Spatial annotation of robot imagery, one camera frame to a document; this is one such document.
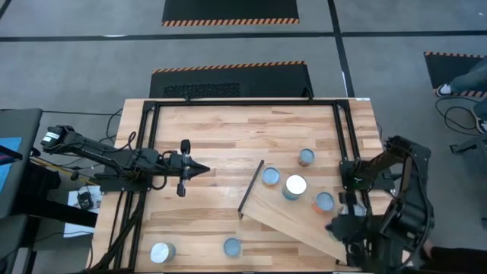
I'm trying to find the black looped floor cable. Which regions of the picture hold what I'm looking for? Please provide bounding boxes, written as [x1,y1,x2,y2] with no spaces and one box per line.
[434,95,482,137]

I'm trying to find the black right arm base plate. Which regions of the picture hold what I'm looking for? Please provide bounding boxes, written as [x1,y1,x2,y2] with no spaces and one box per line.
[339,159,403,191]

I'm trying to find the small blue can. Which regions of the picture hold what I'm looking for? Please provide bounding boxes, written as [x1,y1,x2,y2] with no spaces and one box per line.
[223,237,242,257]

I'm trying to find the wooden shelf black ends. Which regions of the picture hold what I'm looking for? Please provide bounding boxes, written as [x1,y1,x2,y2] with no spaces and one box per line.
[237,159,372,266]

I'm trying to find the small black device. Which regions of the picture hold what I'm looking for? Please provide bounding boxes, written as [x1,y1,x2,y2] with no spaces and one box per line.
[77,191,94,209]

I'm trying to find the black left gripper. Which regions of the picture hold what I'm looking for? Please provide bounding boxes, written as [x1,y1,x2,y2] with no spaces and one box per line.
[163,139,210,198]

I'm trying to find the tall blue can silver lid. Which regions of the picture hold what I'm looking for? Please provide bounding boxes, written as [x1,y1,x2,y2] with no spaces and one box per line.
[282,174,308,202]

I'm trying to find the brown striped can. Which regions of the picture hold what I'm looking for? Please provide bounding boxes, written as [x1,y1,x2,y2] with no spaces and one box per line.
[298,148,316,167]

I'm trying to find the person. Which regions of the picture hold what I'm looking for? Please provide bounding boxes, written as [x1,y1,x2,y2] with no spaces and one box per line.
[435,56,487,135]
[421,238,487,274]

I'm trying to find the thin black floor cable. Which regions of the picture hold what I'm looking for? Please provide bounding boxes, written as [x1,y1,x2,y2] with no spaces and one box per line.
[41,109,123,116]

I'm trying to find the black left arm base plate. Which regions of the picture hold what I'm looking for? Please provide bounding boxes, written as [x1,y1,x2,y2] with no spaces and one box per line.
[93,163,155,193]

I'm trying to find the yellow cable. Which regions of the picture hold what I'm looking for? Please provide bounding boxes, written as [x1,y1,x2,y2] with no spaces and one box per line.
[30,156,100,183]

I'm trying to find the black desk support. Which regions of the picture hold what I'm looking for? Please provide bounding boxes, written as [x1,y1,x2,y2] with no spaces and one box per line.
[21,161,99,229]

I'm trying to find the wide silver lid can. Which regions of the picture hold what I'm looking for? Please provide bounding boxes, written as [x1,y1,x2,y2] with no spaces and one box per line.
[149,242,177,264]

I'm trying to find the grey stand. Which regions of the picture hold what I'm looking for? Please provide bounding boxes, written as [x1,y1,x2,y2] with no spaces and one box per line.
[450,132,487,155]

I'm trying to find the orange label can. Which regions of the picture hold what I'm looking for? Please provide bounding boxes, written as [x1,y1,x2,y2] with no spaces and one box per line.
[311,191,336,215]

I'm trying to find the blue screen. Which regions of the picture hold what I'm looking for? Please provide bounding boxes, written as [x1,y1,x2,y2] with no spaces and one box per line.
[0,136,23,195]

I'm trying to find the black mat striped edge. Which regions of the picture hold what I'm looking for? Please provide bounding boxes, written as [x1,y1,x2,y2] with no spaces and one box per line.
[423,51,487,99]
[162,0,300,27]
[148,60,315,99]

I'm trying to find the white paper sheet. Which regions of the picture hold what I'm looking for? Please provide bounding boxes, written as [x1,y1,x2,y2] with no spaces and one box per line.
[62,185,103,239]

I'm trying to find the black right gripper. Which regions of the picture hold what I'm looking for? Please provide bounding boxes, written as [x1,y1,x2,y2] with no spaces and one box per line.
[325,192,381,267]

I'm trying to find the black metal table frame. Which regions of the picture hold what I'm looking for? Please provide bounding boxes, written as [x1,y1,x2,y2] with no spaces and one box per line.
[86,97,418,274]

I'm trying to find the grey desk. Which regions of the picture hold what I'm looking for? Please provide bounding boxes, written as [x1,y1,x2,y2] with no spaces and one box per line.
[0,108,43,220]

